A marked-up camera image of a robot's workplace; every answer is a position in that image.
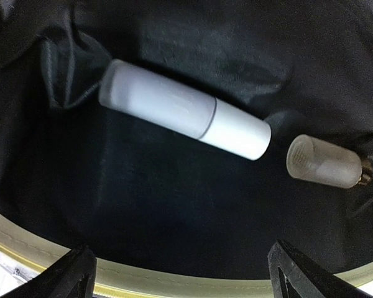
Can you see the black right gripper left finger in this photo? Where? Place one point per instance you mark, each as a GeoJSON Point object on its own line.
{"type": "Point", "coordinates": [73, 275]}

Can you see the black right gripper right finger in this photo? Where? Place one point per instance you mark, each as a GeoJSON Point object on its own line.
{"type": "Point", "coordinates": [293, 274]}

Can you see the pale yellow hard-shell suitcase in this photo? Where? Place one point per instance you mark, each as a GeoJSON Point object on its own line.
{"type": "Point", "coordinates": [167, 214]}

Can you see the frosted gold-collar spray bottle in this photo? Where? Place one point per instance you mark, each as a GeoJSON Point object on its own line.
{"type": "Point", "coordinates": [317, 161]}

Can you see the white cylindrical cosmetic bottle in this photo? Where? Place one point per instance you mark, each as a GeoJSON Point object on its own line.
{"type": "Point", "coordinates": [162, 101]}

